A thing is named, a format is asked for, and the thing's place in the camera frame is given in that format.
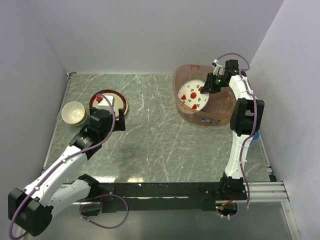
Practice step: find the blue plastic cup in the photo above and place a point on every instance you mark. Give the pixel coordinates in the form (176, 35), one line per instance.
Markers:
(256, 136)

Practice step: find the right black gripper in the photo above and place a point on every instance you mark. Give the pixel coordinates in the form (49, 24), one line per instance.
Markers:
(208, 87)

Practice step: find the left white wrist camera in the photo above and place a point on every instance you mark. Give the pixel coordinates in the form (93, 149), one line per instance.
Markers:
(104, 102)

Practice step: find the cream ceramic bowl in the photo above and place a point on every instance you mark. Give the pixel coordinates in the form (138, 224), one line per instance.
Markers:
(74, 113)

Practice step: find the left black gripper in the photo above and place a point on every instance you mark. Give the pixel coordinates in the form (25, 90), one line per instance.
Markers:
(120, 123)

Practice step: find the white watermelon pattern plate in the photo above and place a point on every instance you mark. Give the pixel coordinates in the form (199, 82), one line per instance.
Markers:
(191, 96)

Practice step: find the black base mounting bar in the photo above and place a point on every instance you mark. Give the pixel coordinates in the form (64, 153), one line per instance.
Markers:
(111, 203)

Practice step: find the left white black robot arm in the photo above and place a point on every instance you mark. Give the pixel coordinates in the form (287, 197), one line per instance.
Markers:
(33, 207)

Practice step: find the translucent pink plastic bin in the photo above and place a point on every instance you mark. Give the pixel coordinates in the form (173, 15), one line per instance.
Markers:
(220, 107)

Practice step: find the red rimmed cream plate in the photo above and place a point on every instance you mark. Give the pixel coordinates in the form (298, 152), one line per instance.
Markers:
(119, 101)

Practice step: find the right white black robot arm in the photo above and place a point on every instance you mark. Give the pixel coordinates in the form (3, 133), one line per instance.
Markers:
(245, 121)

